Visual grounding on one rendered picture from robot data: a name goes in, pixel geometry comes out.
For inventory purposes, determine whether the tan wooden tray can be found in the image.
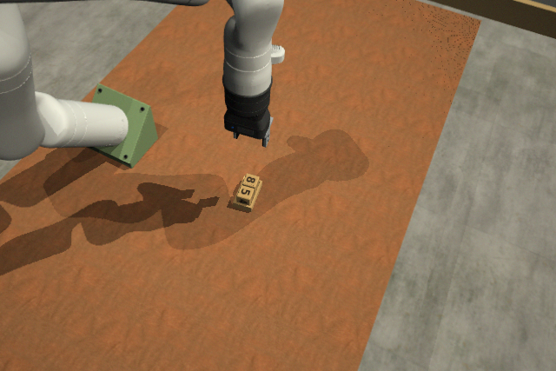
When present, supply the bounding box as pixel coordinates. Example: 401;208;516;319
233;180;262;212

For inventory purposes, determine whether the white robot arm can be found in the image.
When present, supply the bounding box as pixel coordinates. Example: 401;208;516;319
0;0;284;161

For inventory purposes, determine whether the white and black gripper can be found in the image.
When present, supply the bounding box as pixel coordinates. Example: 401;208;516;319
222;44;285;147

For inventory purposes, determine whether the tan number cube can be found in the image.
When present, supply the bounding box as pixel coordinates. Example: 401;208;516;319
236;185;255;206
242;173;260;194

